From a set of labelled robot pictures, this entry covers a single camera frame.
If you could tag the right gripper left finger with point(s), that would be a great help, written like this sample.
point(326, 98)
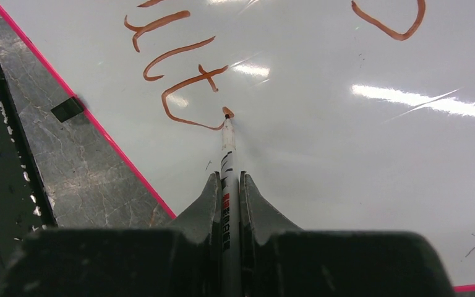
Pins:
point(178, 259)

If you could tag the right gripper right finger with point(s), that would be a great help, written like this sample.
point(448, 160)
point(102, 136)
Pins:
point(281, 259)

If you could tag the white whiteboard marker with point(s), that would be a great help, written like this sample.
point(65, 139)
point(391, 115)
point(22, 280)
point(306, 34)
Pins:
point(230, 246)

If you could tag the whiteboard with pink frame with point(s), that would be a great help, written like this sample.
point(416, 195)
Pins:
point(348, 114)

